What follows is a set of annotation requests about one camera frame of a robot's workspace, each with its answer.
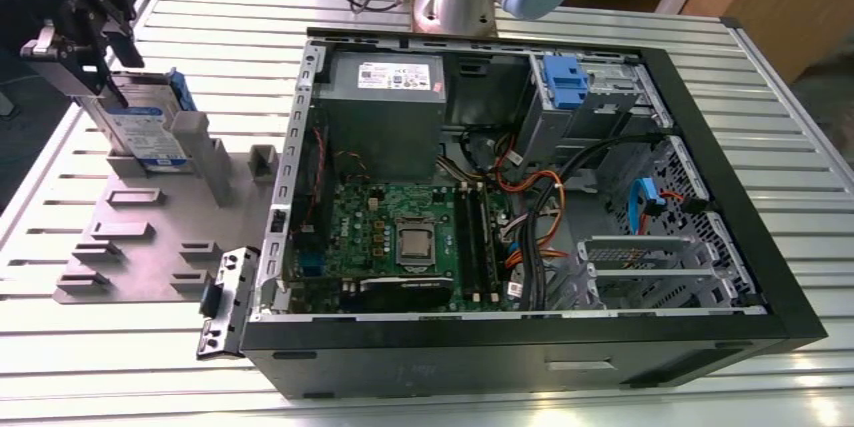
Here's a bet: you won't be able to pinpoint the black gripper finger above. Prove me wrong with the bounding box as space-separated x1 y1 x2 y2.
105 29 147 69
83 64 129 109

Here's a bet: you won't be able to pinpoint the hard disk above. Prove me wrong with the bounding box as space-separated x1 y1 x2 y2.
79 66 196 168

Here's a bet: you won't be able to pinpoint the silver disk bay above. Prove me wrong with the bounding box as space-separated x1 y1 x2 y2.
570 234 766 312

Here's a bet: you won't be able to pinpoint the grey parts rack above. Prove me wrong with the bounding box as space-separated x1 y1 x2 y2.
51 111 282 306

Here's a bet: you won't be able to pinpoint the black case fan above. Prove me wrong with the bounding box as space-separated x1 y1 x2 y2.
296 111 335 243

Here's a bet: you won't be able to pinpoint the silver power supply unit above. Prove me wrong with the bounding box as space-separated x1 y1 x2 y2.
312 50 447 184

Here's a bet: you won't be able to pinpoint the green motherboard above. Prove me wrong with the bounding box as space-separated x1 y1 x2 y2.
283 181 528 313

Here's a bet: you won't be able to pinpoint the CPU socket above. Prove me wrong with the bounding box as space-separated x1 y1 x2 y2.
391 215 443 274

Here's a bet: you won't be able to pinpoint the silver CPU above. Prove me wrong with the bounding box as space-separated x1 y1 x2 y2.
398 229 435 266

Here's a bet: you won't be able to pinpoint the black graphics card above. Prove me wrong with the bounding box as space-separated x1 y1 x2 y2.
339 274 455 311

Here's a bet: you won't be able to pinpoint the RAM slot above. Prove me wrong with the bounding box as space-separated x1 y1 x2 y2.
455 181 487 304
471 181 503 303

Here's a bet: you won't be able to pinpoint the blue plastic drive latch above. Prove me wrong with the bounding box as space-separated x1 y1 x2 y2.
543 54 592 111

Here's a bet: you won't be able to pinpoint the silver drive cage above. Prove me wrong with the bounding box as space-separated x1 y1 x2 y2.
519 51 672 171

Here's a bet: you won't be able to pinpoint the black open PC case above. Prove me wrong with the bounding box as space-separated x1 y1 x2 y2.
239 25 829 401

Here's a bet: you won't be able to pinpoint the wooden cabinet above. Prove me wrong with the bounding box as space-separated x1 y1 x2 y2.
686 0 854 83

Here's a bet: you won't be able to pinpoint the red black fan wire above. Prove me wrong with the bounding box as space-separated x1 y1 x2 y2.
300 124 332 234

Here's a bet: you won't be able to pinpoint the orange yellow power wires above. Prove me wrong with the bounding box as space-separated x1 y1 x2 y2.
436 154 570 273

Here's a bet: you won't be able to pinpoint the black wire bundle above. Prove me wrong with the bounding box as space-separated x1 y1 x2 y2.
503 181 566 312

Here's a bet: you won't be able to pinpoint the black sleeved cable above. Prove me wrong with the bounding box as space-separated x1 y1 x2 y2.
532 130 675 228

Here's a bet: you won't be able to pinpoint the blue data wire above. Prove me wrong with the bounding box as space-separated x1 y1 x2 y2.
626 174 670 238

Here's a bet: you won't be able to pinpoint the black connector power wire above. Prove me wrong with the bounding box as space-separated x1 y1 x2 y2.
666 190 717 217

